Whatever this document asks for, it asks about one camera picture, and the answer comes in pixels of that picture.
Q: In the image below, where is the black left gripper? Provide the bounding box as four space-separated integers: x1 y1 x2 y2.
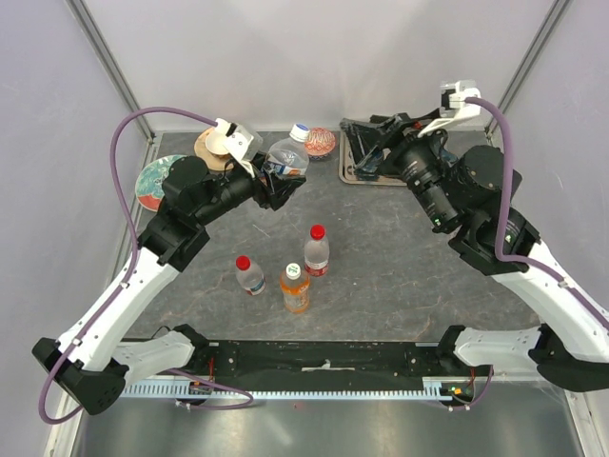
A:
195 151 306 227

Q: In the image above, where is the clear Pocari Sweat bottle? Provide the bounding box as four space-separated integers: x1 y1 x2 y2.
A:
267 136 309 176

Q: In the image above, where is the tall red-cap clear bottle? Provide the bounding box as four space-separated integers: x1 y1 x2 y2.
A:
304 224 329 277

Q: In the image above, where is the blue white Pocari cap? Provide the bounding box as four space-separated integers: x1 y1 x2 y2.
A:
289 124 310 143

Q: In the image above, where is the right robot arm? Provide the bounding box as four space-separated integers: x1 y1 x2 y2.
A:
340 113 608 392

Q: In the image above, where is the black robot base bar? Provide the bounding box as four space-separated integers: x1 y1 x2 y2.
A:
182 340 490 389

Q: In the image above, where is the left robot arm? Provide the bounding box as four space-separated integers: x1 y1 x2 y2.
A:
32 155 305 415

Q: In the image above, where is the small red-cap clear bottle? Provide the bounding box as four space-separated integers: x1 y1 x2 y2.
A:
235 255 265 296

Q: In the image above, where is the orange juice bottle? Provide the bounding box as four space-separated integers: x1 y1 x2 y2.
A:
280 263 310 313

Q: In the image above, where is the blue star-shaped dish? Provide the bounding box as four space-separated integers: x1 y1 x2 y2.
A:
355 149 384 177

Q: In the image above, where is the steel tray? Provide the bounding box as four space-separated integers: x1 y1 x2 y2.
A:
338 131 405 187

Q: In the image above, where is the red patterned bowl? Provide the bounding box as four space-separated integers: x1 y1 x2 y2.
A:
305 128 337 160

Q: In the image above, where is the tan saucer plate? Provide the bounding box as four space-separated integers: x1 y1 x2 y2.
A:
194 128 234 172

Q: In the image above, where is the red white tea cup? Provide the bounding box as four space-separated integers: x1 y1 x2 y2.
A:
204 129 230 157

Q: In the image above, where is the red teal floral plate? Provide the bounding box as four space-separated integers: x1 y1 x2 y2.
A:
135 154 185 212

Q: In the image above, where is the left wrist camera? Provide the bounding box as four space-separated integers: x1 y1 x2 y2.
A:
215 118 263 178

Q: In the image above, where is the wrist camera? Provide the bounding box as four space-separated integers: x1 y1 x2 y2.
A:
418 80 481 138
215 118 263 178

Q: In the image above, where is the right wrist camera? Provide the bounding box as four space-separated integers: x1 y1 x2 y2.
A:
418 80 481 138

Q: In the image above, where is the slotted cable duct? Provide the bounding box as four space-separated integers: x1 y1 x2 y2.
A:
121 376 453 401

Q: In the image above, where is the right aluminium frame post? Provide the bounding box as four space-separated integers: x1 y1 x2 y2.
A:
498 0 573 114

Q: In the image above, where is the aluminium frame post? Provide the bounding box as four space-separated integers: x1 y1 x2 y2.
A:
498 0 573 114
66 0 141 112

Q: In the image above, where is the left aluminium frame post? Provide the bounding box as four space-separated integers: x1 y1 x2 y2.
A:
66 0 141 112

